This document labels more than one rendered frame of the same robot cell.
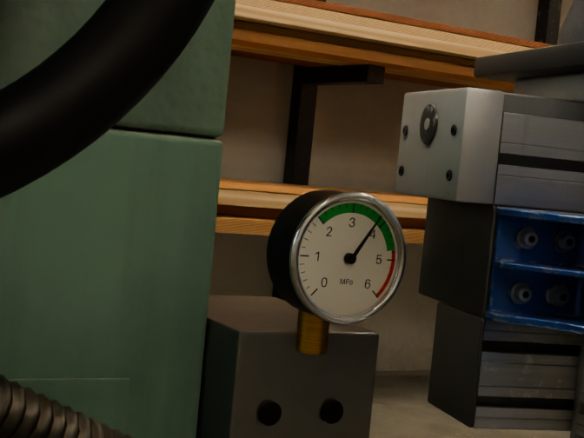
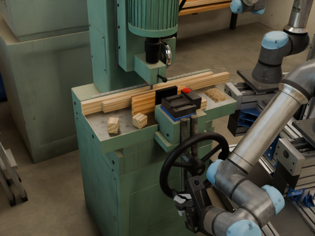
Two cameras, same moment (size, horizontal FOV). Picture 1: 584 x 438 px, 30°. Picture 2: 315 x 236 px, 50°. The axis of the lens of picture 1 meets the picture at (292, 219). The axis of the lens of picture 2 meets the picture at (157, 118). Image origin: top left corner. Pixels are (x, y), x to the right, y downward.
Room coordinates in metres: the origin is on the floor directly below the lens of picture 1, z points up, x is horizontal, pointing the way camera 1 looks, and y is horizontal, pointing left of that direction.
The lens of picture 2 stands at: (-0.60, 0.33, 1.63)
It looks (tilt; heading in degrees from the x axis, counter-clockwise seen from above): 35 degrees down; 358
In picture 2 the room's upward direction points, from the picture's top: 2 degrees clockwise
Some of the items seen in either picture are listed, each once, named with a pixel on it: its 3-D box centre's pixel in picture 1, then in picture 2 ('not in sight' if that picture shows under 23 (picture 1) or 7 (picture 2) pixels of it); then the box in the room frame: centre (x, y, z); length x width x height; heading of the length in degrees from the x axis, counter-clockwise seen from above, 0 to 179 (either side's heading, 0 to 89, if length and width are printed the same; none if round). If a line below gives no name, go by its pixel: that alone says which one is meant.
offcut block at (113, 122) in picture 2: not in sight; (113, 125); (0.38, 0.44, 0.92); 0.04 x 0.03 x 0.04; 175
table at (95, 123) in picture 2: not in sight; (167, 118); (0.50, 0.24, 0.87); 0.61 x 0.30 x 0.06; 118
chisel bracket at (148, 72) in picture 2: not in sight; (149, 69); (0.61, 0.32, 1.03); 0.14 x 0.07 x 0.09; 28
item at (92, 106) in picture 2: not in sight; (152, 91); (0.61, 0.30, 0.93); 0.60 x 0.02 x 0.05; 118
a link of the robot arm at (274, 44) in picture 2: not in sight; (274, 47); (0.97, -0.30, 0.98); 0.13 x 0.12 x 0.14; 120
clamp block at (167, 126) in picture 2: not in sight; (179, 120); (0.43, 0.20, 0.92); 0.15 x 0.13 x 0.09; 118
